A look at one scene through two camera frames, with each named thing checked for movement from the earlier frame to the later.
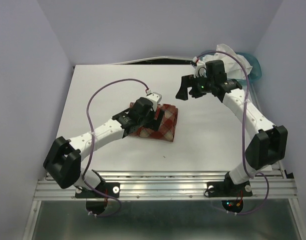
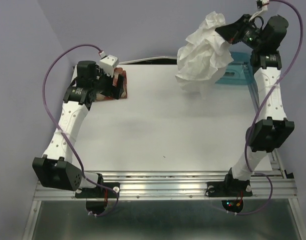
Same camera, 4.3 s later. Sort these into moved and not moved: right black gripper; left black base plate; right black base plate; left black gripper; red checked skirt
Moved: right black gripper; red checked skirt; left black gripper
Not moved: left black base plate; right black base plate
